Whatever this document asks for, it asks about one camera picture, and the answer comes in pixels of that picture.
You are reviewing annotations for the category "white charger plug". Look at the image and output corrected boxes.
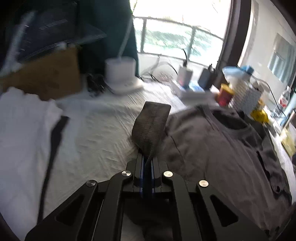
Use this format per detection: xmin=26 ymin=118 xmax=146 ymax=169
xmin=177 ymin=66 xmax=193 ymax=88

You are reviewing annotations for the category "white power strip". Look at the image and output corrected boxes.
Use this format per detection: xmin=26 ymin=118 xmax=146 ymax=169
xmin=171 ymin=79 xmax=219 ymax=99

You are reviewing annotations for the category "dark grey t-shirt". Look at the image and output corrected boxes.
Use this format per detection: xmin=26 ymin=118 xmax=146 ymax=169
xmin=132 ymin=101 xmax=294 ymax=240

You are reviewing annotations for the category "teal curtain left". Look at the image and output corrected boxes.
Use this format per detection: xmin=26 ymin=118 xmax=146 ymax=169
xmin=77 ymin=1 xmax=132 ymax=75

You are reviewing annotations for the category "white folded garment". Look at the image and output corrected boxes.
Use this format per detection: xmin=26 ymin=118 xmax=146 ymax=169
xmin=1 ymin=87 xmax=63 ymax=240

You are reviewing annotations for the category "white perforated basket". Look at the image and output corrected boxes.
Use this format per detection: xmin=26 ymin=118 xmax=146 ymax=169
xmin=229 ymin=80 xmax=263 ymax=115

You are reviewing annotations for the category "blue tissue packet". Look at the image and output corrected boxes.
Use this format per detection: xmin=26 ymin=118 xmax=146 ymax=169
xmin=222 ymin=65 xmax=254 ymax=78

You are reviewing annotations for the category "black charger plug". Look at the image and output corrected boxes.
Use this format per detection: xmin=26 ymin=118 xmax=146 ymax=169
xmin=198 ymin=64 xmax=218 ymax=90

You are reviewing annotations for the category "brown cardboard box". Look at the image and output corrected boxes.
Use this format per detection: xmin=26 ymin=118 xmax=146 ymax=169
xmin=1 ymin=47 xmax=82 ymax=100

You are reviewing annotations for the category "white desk lamp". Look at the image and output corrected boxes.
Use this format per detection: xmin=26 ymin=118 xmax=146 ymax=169
xmin=104 ymin=16 xmax=143 ymax=95

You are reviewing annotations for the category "red can yellow lid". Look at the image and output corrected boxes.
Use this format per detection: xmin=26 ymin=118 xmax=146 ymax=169
xmin=216 ymin=83 xmax=234 ymax=106

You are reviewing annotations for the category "tablet with dark screen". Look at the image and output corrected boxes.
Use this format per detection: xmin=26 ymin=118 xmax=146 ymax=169
xmin=5 ymin=3 xmax=106 ymax=62

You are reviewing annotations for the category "yellow snack packet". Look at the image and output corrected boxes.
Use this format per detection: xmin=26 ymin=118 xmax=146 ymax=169
xmin=250 ymin=108 xmax=269 ymax=124

